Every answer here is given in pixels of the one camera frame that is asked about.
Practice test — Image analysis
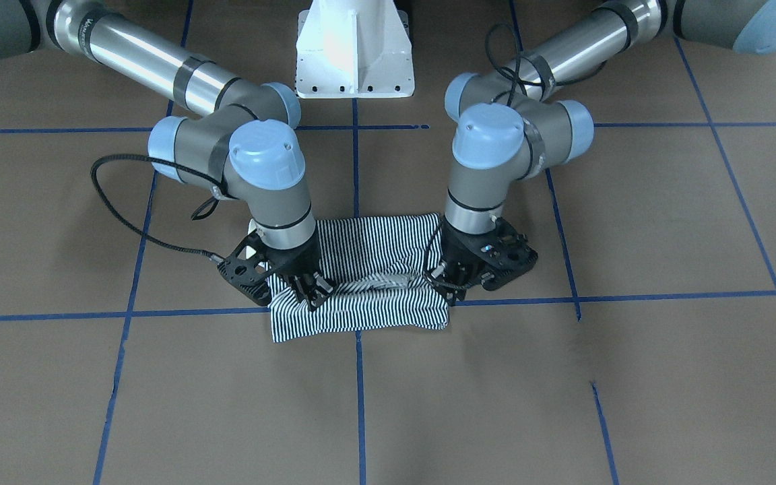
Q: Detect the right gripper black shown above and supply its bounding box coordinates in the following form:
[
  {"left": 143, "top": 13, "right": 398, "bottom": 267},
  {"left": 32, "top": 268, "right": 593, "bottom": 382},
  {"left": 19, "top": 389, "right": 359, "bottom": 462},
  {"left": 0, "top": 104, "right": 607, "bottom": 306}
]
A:
[{"left": 261, "top": 240, "right": 335, "bottom": 311}]

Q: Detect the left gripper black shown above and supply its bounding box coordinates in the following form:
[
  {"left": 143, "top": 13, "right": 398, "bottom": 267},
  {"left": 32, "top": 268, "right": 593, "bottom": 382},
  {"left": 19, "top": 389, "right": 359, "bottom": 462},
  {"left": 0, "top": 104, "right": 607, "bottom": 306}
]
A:
[{"left": 424, "top": 225, "right": 496, "bottom": 307}]

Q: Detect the navy white striped polo shirt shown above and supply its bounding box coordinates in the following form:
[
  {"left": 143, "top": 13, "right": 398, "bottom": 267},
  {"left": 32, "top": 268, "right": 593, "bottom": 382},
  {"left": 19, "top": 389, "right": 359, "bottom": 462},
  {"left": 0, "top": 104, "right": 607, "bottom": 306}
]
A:
[{"left": 269, "top": 213, "right": 449, "bottom": 343}]

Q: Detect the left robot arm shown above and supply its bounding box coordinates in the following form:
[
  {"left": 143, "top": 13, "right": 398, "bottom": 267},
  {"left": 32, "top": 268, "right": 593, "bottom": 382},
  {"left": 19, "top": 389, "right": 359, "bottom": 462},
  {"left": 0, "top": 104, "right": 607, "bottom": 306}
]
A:
[{"left": 423, "top": 1, "right": 776, "bottom": 306}]

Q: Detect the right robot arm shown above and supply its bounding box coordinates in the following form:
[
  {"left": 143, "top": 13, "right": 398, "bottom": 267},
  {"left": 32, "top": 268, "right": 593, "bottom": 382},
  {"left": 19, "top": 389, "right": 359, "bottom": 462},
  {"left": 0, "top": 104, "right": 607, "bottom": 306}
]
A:
[{"left": 0, "top": 1, "right": 335, "bottom": 311}]

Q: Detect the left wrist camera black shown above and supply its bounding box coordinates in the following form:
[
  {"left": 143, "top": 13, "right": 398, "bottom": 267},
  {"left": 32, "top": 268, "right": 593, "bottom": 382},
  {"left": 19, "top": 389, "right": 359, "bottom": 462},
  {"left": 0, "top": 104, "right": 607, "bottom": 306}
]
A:
[{"left": 480, "top": 221, "right": 538, "bottom": 292}]

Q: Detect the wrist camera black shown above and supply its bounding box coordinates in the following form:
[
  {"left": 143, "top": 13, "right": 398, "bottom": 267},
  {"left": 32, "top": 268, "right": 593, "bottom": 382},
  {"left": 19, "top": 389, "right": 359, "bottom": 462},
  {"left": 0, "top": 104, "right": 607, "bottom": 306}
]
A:
[
  {"left": 480, "top": 221, "right": 538, "bottom": 292},
  {"left": 218, "top": 232, "right": 272, "bottom": 307}
]

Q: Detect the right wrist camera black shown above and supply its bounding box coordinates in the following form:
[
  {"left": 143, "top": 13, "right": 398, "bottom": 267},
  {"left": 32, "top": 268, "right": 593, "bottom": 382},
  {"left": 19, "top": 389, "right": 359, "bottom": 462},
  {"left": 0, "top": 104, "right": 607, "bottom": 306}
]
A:
[{"left": 218, "top": 232, "right": 272, "bottom": 307}]

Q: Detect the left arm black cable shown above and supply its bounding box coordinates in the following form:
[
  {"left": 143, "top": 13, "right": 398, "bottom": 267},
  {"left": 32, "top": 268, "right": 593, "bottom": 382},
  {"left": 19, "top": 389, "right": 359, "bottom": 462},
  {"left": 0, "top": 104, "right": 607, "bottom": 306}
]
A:
[{"left": 484, "top": 23, "right": 604, "bottom": 102}]

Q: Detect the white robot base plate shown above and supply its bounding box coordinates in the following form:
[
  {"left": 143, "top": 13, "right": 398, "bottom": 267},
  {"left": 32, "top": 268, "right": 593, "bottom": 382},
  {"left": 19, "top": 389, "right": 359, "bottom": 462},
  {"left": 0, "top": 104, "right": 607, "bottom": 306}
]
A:
[{"left": 295, "top": 1, "right": 416, "bottom": 99}]

